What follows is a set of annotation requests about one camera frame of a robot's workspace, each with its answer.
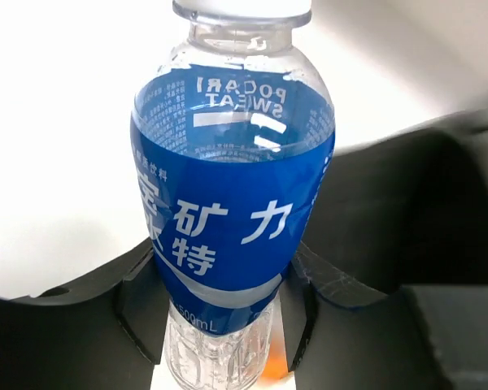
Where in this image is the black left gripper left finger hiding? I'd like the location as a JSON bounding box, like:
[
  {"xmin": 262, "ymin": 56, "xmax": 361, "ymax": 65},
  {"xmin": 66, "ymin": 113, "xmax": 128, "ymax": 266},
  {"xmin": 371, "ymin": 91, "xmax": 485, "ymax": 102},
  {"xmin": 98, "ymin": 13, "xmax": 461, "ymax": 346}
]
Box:
[{"xmin": 0, "ymin": 240, "xmax": 168, "ymax": 389}]

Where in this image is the orange juice bottle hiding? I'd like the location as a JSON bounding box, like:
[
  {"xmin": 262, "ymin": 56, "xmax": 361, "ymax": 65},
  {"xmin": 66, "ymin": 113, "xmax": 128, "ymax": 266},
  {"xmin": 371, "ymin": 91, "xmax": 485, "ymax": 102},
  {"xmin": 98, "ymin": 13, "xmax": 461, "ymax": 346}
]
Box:
[{"xmin": 260, "ymin": 340, "xmax": 289, "ymax": 384}]

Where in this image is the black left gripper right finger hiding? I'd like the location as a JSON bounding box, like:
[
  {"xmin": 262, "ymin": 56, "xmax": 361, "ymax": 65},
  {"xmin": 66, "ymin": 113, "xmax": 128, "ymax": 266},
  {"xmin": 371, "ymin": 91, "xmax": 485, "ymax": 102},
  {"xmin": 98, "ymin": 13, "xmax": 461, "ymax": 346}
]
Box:
[{"xmin": 280, "ymin": 241, "xmax": 488, "ymax": 390}]

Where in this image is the blue label water bottle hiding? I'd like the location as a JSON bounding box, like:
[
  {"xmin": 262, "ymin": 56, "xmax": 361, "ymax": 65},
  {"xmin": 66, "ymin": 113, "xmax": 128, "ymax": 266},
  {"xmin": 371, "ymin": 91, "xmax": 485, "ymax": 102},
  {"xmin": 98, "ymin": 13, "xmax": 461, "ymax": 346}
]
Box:
[{"xmin": 130, "ymin": 1, "xmax": 335, "ymax": 389}]

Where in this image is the black plastic waste bin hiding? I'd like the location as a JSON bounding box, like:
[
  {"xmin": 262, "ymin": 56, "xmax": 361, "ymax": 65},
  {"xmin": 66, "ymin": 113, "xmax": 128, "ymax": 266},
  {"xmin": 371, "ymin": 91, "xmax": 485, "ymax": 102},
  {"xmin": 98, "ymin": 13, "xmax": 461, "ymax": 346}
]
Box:
[{"xmin": 294, "ymin": 130, "xmax": 488, "ymax": 308}]

